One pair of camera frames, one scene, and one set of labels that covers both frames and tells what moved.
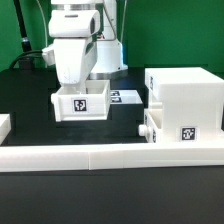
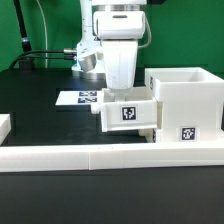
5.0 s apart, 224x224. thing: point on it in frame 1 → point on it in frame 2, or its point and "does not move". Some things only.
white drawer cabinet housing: [191, 99] does not move
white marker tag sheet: [124, 97] → [80, 97]
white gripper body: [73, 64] → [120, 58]
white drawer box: [72, 106] → [127, 109]
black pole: [26, 47] does not move
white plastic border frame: [69, 157] does not move
